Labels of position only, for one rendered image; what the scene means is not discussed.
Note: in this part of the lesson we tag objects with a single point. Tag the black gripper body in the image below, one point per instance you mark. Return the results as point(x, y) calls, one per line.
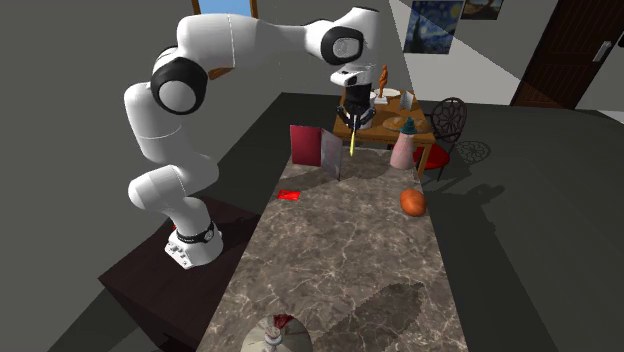
point(358, 96)

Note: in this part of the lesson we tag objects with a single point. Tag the dark robot stand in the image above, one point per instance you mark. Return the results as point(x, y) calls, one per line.
point(161, 278)

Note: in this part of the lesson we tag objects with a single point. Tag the pink bottle with teal cap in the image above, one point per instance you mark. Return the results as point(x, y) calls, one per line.
point(403, 148)

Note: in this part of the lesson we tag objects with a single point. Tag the small red flat card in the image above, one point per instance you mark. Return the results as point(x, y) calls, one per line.
point(288, 195)

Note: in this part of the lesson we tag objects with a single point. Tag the starry night wall picture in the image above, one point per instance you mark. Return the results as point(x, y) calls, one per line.
point(431, 25)

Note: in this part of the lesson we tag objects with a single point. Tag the wooden framed window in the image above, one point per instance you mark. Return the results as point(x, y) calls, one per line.
point(224, 7)

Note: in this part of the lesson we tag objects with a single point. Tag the dark wooden door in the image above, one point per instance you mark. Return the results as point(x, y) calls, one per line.
point(560, 53)

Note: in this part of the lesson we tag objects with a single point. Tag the orange egg-shaped ball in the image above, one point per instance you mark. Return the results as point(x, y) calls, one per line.
point(413, 202)

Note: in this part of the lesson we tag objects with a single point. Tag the open red book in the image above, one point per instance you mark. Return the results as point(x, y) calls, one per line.
point(312, 148)

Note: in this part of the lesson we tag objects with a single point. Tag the wooden dining table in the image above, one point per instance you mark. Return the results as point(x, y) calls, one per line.
point(390, 129)

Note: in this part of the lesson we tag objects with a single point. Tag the yellow pencil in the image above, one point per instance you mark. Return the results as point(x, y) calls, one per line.
point(352, 141)

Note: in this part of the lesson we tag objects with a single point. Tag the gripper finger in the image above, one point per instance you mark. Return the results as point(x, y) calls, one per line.
point(344, 117)
point(366, 118)

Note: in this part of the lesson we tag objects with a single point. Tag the brown wall picture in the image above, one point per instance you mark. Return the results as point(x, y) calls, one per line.
point(481, 8)

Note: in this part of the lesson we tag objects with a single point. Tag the dark metal chair red seat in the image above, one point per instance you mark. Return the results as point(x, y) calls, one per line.
point(446, 131)

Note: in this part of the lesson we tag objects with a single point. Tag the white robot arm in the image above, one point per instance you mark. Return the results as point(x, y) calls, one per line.
point(195, 48)

